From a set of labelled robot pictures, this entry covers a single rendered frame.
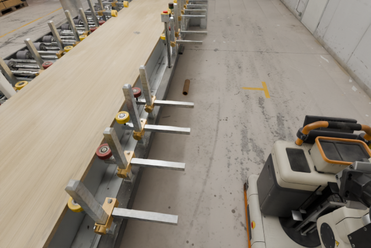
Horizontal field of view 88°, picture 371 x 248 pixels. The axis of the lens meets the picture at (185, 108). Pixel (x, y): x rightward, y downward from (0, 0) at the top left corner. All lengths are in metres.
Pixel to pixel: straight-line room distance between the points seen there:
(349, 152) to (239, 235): 1.00
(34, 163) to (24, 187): 0.12
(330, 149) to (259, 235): 0.71
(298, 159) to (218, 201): 0.88
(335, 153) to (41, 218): 1.32
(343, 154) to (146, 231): 1.42
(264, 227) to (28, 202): 1.31
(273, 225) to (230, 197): 0.45
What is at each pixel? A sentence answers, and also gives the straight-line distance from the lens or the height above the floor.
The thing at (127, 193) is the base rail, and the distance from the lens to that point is 1.16.
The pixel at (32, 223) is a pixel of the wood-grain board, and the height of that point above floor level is 0.90.
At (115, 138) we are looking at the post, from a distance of 0.90.
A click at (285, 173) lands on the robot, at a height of 0.80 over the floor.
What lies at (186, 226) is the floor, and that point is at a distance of 1.78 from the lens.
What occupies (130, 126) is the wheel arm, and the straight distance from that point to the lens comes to 1.26.
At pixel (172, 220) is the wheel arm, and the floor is 0.82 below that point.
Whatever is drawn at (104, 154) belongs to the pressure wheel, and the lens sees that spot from 1.07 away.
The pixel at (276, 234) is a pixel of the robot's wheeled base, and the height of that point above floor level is 0.28.
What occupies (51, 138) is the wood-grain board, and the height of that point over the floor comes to 0.90.
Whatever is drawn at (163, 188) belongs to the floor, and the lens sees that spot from 1.91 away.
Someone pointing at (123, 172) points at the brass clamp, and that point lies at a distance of 1.06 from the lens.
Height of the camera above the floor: 1.71
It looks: 42 degrees down
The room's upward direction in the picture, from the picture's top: 2 degrees counter-clockwise
